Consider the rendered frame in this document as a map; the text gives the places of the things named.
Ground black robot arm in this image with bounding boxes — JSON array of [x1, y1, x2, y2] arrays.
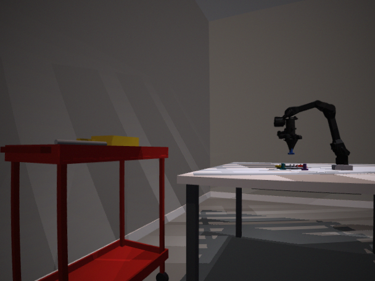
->
[[274, 100, 350, 165]]

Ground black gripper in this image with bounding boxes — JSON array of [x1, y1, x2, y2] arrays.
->
[[279, 126, 302, 150]]

